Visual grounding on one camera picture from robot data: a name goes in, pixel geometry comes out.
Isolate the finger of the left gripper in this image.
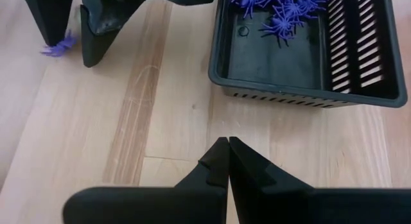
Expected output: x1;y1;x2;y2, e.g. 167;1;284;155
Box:
22;0;75;47
78;0;147;69

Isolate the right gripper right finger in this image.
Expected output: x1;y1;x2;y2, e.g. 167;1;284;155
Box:
229;136;315;199

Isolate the black plastic basket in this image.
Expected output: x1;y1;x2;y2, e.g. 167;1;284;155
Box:
207;0;408;109

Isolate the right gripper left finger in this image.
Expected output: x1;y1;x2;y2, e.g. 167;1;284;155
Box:
175;136;231;190

